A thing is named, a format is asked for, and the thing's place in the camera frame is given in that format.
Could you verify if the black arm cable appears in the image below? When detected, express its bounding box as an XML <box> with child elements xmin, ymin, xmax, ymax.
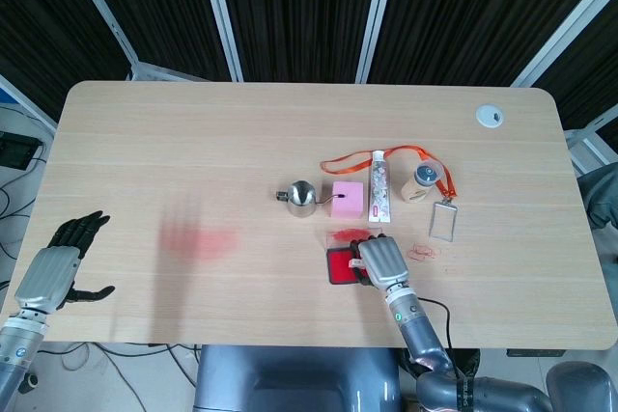
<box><xmin>417</xmin><ymin>296</ymin><xmax>458</xmax><ymax>351</ymax></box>

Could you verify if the pink foam block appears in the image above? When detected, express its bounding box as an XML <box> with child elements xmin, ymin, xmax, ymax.
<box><xmin>330</xmin><ymin>180</ymin><xmax>365</xmax><ymax>220</ymax></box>

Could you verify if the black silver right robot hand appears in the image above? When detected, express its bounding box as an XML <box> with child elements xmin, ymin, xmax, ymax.
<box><xmin>348</xmin><ymin>233</ymin><xmax>411</xmax><ymax>290</ymax></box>

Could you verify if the white floral cream tube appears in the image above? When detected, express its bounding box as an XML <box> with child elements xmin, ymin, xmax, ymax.
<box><xmin>367</xmin><ymin>150</ymin><xmax>391</xmax><ymax>225</ymax></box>

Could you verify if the red ink pad clear lid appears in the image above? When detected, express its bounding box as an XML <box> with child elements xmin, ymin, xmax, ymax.
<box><xmin>323</xmin><ymin>226</ymin><xmax>387</xmax><ymax>287</ymax></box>

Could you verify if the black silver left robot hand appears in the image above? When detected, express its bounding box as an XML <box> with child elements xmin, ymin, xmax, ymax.
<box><xmin>13</xmin><ymin>210</ymin><xmax>116</xmax><ymax>315</ymax></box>

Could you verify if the white partition frame post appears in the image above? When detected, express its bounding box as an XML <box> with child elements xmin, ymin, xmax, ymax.
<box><xmin>196</xmin><ymin>0</ymin><xmax>244</xmax><ymax>83</ymax></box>
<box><xmin>511</xmin><ymin>0</ymin><xmax>618</xmax><ymax>89</ymax></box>
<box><xmin>356</xmin><ymin>0</ymin><xmax>400</xmax><ymax>84</ymax></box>
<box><xmin>60</xmin><ymin>0</ymin><xmax>140</xmax><ymax>69</ymax></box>

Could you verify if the orange lanyard strap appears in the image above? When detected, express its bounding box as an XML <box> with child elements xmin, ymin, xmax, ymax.
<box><xmin>321</xmin><ymin>144</ymin><xmax>458</xmax><ymax>201</ymax></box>

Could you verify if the beige squeeze bottle blue cap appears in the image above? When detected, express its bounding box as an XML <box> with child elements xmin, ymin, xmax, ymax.
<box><xmin>401</xmin><ymin>159</ymin><xmax>444</xmax><ymax>204</ymax></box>

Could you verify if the clear badge holder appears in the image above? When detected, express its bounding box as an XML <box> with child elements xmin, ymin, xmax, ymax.
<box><xmin>429</xmin><ymin>199</ymin><xmax>459</xmax><ymax>243</ymax></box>

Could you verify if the white desk cable grommet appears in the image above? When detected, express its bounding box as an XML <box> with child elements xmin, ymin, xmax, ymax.
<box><xmin>475</xmin><ymin>104</ymin><xmax>505</xmax><ymax>129</ymax></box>

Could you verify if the grey robot torso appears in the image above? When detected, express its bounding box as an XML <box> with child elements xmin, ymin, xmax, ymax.
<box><xmin>192</xmin><ymin>344</ymin><xmax>403</xmax><ymax>412</ymax></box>

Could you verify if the black desk control bar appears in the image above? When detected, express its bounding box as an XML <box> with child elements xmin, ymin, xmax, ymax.
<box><xmin>505</xmin><ymin>347</ymin><xmax>567</xmax><ymax>358</ymax></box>

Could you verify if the stainless steel spouted pitcher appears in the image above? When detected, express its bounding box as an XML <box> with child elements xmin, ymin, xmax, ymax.
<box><xmin>275</xmin><ymin>179</ymin><xmax>346</xmax><ymax>218</ymax></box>

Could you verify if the black box on floor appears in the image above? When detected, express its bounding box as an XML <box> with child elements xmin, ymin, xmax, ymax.
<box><xmin>0</xmin><ymin>131</ymin><xmax>43</xmax><ymax>171</ymax></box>

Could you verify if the grey fabric bag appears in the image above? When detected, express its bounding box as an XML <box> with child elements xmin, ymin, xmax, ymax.
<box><xmin>576</xmin><ymin>160</ymin><xmax>618</xmax><ymax>231</ymax></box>

